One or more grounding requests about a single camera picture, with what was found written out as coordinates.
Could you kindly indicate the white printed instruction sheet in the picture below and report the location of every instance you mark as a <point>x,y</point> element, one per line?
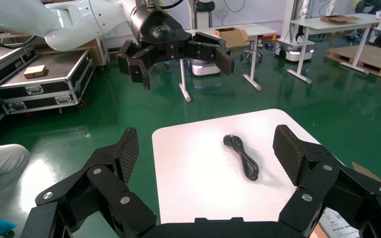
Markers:
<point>336,226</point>

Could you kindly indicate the flat brown cardboard box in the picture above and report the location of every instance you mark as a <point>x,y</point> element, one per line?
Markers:
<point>338,19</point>

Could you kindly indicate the large black flight case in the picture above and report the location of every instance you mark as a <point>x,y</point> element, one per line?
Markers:
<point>0,62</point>

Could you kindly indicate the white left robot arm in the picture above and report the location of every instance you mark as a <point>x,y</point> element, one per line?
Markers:
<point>78,19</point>

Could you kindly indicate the black robot column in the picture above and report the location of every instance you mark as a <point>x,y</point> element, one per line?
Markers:
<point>203,6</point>

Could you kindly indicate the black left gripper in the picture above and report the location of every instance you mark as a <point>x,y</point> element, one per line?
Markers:
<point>157,29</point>

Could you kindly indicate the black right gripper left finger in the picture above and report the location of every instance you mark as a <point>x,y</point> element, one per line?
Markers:
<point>105,184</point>

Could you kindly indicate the bystander in blue jeans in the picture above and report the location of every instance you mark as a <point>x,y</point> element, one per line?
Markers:
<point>371,4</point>

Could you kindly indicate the small wooden block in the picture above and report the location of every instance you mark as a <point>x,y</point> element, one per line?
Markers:
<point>34,71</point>

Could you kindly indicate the metal swivel stool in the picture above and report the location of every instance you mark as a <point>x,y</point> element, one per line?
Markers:
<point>251,52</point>

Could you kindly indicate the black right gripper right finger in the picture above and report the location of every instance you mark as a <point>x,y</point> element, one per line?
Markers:
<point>325,184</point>

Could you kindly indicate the white table with cardboard box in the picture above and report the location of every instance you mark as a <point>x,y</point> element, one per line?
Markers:
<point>259,30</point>

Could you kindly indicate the open brown cardboard box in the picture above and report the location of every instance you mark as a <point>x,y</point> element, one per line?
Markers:
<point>236,37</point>

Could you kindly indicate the wooden pallet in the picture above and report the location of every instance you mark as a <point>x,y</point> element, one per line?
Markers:
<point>378,59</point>

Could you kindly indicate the white standing fan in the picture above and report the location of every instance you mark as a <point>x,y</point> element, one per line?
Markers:
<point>220,8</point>

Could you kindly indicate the white trouser leg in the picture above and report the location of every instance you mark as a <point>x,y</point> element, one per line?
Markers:
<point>3,164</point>

